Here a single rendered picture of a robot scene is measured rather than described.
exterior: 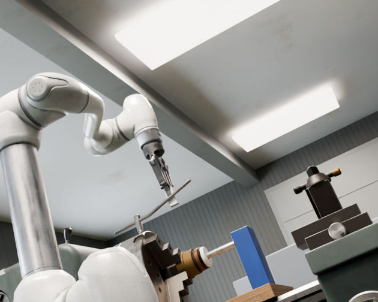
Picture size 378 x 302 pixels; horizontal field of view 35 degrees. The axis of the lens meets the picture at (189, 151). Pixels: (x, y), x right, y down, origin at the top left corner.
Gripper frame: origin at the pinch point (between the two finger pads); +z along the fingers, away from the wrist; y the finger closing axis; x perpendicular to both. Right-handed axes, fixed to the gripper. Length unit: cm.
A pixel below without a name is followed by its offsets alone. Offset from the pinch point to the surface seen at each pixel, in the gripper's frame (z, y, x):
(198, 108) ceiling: -179, 329, 41
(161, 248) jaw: 18.0, -11.2, 5.9
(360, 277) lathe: 51, -30, -48
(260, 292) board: 44, -22, -21
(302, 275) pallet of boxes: 20, 198, -4
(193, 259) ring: 24.8, -7.4, -1.9
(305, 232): 33, -17, -39
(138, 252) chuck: 18.0, -18.1, 10.8
